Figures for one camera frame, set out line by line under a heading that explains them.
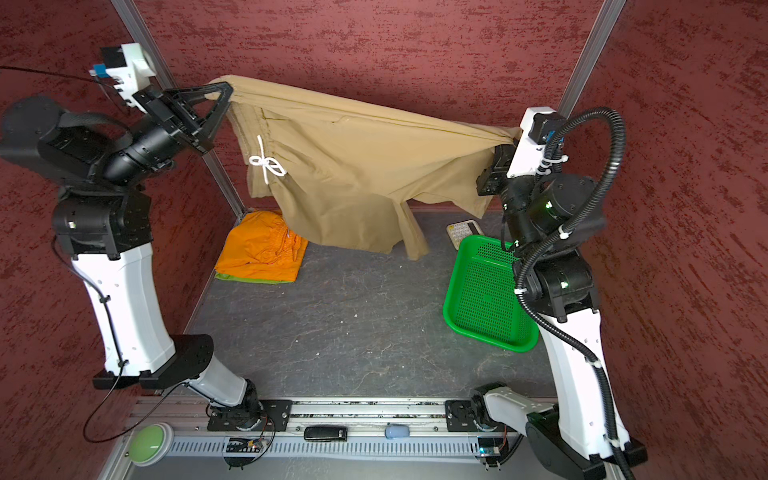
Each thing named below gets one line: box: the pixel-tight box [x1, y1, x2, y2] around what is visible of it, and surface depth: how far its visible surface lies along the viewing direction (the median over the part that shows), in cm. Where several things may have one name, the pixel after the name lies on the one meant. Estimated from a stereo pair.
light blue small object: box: [384, 424, 411, 439], surface depth 72 cm
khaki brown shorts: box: [222, 79, 521, 260], surface depth 54 cm
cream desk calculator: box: [446, 220, 484, 251], surface depth 116 cm
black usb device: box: [303, 425, 348, 441], surface depth 71 cm
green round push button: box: [129, 422, 174, 467], surface depth 70 cm
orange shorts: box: [214, 211, 308, 281], surface depth 102 cm
